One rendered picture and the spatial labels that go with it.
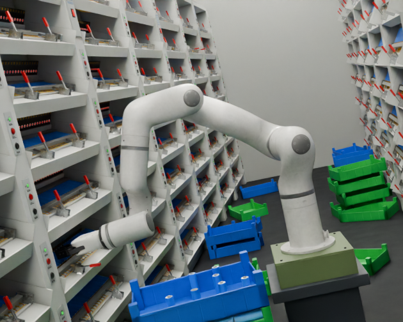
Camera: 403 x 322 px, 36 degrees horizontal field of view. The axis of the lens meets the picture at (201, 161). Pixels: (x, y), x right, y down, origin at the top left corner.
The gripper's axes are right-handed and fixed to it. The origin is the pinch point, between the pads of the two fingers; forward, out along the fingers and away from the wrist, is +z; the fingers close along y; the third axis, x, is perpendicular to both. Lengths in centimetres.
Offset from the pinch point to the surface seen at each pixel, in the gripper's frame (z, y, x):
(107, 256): -5.1, -19.6, 9.9
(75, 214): -8.1, -1.3, -10.1
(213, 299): -59, 59, 11
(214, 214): 2, -229, 45
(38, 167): -10.6, 15.4, -29.1
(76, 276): -4.3, 7.1, 7.9
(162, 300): -42, 44, 13
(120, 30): -15, -110, -77
